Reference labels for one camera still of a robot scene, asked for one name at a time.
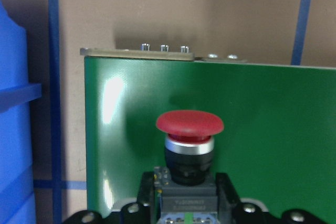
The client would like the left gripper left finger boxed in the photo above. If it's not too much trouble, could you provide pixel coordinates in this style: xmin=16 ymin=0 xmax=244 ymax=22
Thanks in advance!
xmin=121 ymin=172 xmax=155 ymax=224

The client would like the green conveyor belt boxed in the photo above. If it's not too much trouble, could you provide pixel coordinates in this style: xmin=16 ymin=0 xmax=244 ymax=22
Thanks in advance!
xmin=80 ymin=46 xmax=335 ymax=223

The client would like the left blue plastic bin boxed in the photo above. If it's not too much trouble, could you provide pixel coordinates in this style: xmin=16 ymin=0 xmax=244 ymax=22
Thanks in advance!
xmin=1 ymin=7 xmax=40 ymax=223

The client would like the red push button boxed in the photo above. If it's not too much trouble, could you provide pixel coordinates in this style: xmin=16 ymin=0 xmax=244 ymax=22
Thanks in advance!
xmin=152 ymin=110 xmax=225 ymax=224

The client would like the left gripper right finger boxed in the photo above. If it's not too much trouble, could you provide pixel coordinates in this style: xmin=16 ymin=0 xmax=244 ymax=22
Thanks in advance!
xmin=215 ymin=173 xmax=266 ymax=223

